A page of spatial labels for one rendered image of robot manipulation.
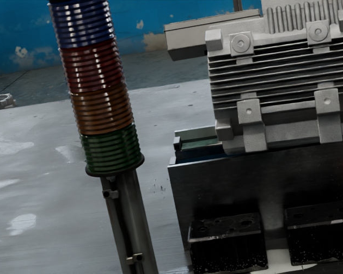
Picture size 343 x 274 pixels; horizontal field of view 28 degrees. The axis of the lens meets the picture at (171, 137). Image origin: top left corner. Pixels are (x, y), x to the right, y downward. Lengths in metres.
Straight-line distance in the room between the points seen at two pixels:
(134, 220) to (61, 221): 0.48
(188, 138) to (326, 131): 0.26
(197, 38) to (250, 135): 0.33
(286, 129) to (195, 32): 0.35
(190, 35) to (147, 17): 5.43
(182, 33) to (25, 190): 0.45
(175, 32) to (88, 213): 0.36
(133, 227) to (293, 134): 0.30
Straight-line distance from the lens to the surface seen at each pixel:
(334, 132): 0.93
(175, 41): 1.22
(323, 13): 0.96
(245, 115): 0.90
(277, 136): 0.94
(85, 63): 0.67
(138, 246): 0.76
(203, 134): 1.09
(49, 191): 1.36
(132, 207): 0.73
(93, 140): 0.69
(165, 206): 1.17
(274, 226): 1.00
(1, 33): 7.06
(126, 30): 6.71
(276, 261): 0.95
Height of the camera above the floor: 1.28
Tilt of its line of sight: 18 degrees down
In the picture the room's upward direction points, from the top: 11 degrees counter-clockwise
